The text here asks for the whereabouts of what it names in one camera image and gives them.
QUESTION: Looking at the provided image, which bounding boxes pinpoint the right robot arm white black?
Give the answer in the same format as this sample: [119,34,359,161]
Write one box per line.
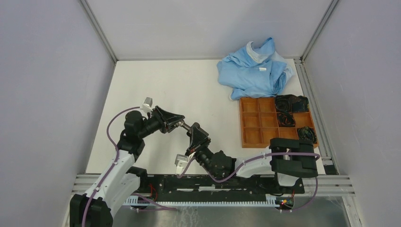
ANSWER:
[175,122,321,193]

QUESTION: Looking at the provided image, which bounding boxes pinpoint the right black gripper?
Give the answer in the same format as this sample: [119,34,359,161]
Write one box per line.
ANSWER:
[185,125,218,177]

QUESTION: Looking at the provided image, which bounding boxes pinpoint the black cable bundle middle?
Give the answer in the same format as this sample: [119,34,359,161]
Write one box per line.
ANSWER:
[276,112,296,128]

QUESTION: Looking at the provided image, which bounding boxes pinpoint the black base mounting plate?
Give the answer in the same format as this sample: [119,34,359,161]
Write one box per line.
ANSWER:
[134,175,305,203]

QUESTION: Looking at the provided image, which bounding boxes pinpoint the black green cable bundle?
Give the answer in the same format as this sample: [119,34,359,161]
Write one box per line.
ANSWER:
[296,126,318,145]

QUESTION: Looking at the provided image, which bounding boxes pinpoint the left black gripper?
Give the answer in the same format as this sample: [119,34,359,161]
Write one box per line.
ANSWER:
[138,105,185,139]

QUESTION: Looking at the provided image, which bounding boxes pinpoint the orange compartment tray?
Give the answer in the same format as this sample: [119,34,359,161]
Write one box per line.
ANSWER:
[239,95,319,148]

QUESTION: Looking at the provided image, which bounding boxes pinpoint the dark metal faucet tee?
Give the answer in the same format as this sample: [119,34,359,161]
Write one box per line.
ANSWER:
[186,122,200,136]

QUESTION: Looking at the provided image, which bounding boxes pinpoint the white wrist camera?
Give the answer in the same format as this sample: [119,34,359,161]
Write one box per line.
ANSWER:
[140,97,153,114]
[174,154,193,178]

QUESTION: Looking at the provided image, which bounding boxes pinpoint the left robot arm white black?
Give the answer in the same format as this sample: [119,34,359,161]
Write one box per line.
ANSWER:
[70,106,185,227]

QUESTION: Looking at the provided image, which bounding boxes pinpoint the blue crumpled cloth garment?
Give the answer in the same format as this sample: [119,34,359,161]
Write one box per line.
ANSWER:
[217,37,295,100]

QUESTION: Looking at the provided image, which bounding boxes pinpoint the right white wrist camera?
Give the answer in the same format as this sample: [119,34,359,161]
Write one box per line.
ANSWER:
[174,154,193,178]

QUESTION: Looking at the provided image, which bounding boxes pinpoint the small grey faucet fitting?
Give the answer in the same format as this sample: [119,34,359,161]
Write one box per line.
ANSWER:
[178,121,190,130]

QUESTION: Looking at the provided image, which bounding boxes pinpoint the white slotted cable duct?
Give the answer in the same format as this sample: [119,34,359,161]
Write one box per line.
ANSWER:
[122,196,294,208]

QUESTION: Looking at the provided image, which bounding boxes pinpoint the black cable bundle top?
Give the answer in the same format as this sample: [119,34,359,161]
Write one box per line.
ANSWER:
[274,94,310,114]

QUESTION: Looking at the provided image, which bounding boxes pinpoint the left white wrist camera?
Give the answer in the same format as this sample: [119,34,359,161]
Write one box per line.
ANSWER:
[140,97,153,114]

